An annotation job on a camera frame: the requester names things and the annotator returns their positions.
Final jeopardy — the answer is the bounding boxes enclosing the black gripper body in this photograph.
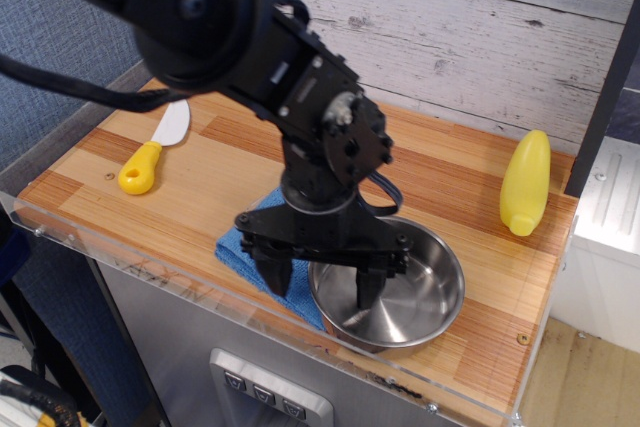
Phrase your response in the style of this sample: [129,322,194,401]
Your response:
[235,181,413,278]

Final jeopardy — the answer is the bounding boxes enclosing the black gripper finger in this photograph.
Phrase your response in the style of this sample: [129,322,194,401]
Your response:
[255,258,293,297]
[356,270,386,309]

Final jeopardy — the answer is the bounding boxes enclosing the stainless steel pot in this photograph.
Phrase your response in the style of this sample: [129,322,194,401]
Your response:
[308,217,465,357]

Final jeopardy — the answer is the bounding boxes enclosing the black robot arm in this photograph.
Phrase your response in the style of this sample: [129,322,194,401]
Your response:
[1,0,411,309]

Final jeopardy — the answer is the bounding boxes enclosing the blue folded cloth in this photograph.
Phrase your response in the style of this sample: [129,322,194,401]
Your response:
[215,189,329,332]

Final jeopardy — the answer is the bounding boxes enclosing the clear acrylic table guard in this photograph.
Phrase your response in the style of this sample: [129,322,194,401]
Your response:
[1,94,577,426]

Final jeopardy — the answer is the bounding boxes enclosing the stainless steel cabinet front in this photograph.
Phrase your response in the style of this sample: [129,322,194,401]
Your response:
[94,261,465,426]

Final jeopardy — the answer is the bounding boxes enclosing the silver button control panel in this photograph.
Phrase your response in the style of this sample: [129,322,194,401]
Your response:
[209,347,334,426]

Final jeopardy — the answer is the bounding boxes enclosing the yellow plastic bottle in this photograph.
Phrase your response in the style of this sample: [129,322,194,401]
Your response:
[499,130,551,237]

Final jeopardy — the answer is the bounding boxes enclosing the white appliance with vents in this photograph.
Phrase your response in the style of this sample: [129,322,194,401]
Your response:
[550,137,639,352]

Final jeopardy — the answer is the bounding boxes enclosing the yellow object bottom left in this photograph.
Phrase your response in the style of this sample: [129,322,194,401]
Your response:
[37,413,56,427]

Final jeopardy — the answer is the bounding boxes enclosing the yellow handled toy knife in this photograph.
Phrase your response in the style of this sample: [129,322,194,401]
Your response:
[118,100,191,195]

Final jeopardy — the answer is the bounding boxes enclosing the black vertical post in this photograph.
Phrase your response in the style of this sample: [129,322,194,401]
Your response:
[563,0,640,197]

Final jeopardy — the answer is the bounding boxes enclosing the black braided cable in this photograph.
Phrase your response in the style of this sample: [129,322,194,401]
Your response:
[0,377,81,427]

